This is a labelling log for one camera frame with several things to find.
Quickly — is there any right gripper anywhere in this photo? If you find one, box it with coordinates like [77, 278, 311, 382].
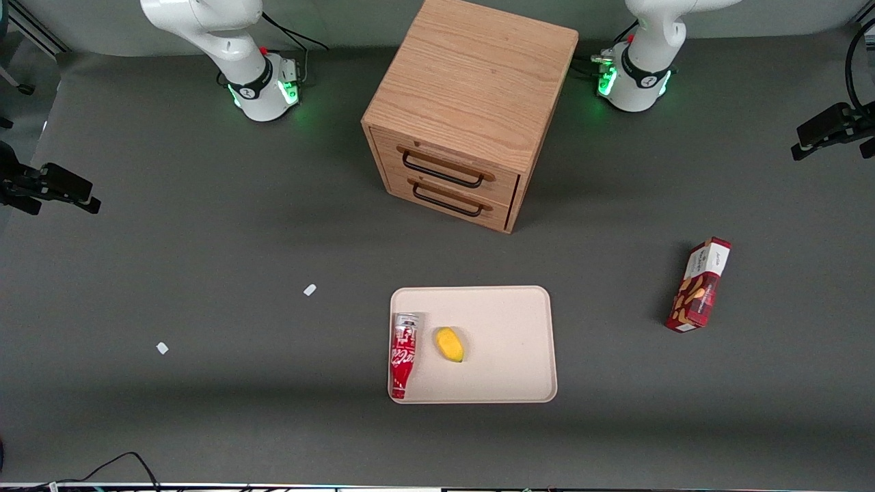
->
[0, 140, 103, 217]

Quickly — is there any red cookie box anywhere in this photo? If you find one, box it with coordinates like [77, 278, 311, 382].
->
[664, 236, 733, 334]

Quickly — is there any beige rectangular tray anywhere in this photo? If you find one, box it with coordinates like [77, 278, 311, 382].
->
[388, 285, 558, 405]

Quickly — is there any black caster foot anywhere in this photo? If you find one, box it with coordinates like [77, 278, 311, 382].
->
[0, 65, 36, 97]

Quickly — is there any wooden two-drawer cabinet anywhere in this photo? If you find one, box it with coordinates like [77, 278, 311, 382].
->
[361, 0, 580, 234]

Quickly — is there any red cola bottle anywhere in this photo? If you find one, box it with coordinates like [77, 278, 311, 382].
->
[390, 312, 420, 400]

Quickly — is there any yellow mango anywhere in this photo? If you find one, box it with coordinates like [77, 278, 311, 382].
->
[435, 327, 466, 364]

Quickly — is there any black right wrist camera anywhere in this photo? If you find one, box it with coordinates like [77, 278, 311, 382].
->
[39, 163, 94, 204]

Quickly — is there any aluminium frame rail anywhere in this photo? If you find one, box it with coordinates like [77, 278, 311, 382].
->
[5, 0, 70, 56]

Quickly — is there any thin black floor cable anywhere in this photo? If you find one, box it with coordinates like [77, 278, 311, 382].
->
[40, 451, 162, 490]

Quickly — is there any black right arm base cable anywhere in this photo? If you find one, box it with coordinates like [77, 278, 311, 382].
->
[261, 12, 329, 84]

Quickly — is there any wooden drawer front, long handle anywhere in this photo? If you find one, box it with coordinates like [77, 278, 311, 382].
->
[373, 127, 521, 206]

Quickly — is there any wooden drawer front, short handle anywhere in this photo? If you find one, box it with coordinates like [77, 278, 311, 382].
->
[385, 169, 513, 232]

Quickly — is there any long black drawer handle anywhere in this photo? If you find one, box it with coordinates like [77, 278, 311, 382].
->
[401, 150, 485, 189]

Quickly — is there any short black drawer handle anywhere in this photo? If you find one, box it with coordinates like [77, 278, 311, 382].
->
[412, 181, 484, 219]

